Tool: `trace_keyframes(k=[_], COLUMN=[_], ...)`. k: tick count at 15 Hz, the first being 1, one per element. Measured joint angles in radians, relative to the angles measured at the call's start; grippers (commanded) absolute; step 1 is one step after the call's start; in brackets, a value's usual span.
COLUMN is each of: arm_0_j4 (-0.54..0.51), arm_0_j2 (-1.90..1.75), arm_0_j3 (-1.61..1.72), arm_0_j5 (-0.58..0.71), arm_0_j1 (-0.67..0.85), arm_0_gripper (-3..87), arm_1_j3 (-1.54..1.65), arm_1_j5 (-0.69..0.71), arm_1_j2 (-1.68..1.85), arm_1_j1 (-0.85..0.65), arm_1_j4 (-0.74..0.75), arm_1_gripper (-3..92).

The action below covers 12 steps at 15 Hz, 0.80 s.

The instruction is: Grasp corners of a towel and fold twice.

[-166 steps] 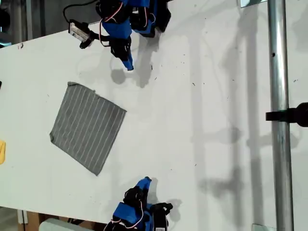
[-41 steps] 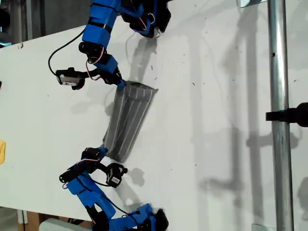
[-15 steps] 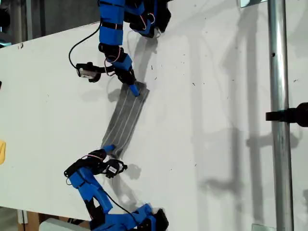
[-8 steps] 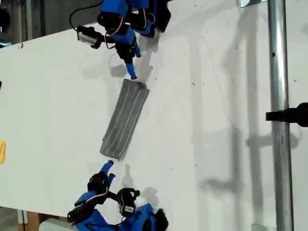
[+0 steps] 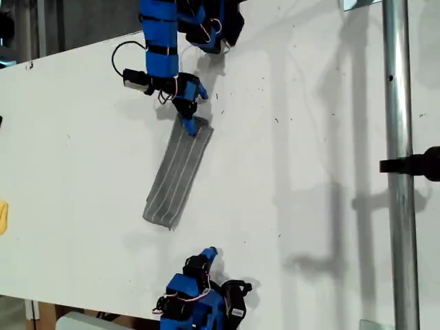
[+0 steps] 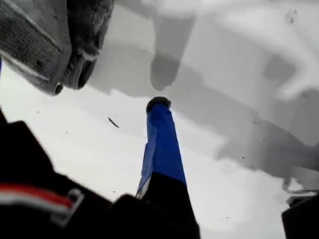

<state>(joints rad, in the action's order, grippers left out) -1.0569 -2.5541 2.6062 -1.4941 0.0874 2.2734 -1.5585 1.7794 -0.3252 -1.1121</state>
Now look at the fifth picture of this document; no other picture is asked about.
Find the grey striped towel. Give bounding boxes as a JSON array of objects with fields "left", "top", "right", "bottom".
[{"left": 142, "top": 115, "right": 215, "bottom": 232}]

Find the short black camera stalk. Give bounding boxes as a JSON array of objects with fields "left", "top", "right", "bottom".
[
  {"left": 151, "top": 76, "right": 177, "bottom": 91},
  {"left": 210, "top": 279, "right": 254, "bottom": 296}
]

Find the black camera box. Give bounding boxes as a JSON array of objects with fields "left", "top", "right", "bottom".
[
  {"left": 225, "top": 284, "right": 248, "bottom": 319},
  {"left": 122, "top": 68, "right": 154, "bottom": 96}
]

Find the black round object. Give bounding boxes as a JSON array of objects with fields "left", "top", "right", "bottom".
[{"left": 0, "top": 12, "right": 17, "bottom": 45}]

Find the white box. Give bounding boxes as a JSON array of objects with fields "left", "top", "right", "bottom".
[{"left": 56, "top": 311, "right": 140, "bottom": 330}]

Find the steel post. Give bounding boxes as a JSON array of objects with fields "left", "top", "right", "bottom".
[{"left": 382, "top": 0, "right": 421, "bottom": 330}]

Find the black camera cable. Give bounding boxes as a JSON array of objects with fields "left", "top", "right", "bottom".
[{"left": 111, "top": 41, "right": 149, "bottom": 78}]

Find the black clamp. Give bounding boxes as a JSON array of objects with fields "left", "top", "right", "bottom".
[{"left": 379, "top": 146, "right": 440, "bottom": 182}]

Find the wooden table leg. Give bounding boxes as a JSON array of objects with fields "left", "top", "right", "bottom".
[{"left": 23, "top": 298, "right": 58, "bottom": 330}]

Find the yellow object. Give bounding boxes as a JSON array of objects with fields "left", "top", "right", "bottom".
[{"left": 0, "top": 201, "right": 10, "bottom": 237}]

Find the grey metal frame bar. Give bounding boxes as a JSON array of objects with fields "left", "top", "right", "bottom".
[{"left": 36, "top": 0, "right": 47, "bottom": 58}]

